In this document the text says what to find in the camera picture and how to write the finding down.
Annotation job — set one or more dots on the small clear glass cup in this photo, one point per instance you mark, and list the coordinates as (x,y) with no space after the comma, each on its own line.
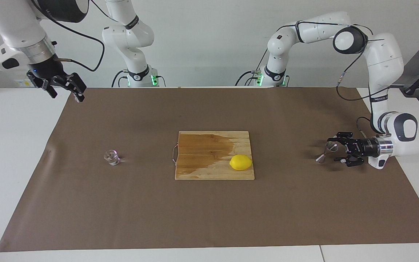
(112,157)

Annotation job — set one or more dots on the wooden cutting board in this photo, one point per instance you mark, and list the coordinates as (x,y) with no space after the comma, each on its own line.
(202,153)

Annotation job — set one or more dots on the steel double jigger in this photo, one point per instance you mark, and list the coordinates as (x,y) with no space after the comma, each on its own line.
(331,146)

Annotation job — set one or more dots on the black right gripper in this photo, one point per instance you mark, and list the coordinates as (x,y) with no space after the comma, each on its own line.
(47,69)

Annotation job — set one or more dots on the brown paper table mat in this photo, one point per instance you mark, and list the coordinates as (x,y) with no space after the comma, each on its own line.
(209,211)

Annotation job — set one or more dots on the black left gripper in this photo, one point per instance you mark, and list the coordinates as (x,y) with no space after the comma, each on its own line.
(367,147)

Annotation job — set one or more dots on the yellow lemon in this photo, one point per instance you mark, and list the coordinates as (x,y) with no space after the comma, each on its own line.
(240,162)

